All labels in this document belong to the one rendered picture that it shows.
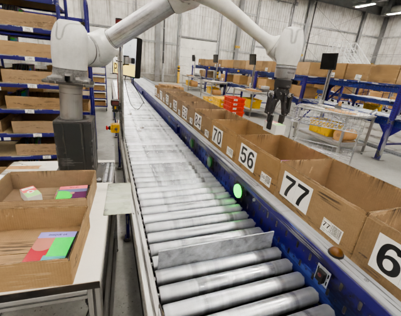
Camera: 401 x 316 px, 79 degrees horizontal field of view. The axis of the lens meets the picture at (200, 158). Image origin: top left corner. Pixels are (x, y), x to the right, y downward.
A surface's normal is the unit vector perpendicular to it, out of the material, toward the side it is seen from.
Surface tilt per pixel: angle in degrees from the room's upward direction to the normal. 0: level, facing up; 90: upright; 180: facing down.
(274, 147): 90
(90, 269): 0
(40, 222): 88
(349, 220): 90
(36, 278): 91
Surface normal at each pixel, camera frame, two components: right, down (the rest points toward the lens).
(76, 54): 0.65, 0.35
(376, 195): -0.94, 0.04
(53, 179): 0.26, 0.36
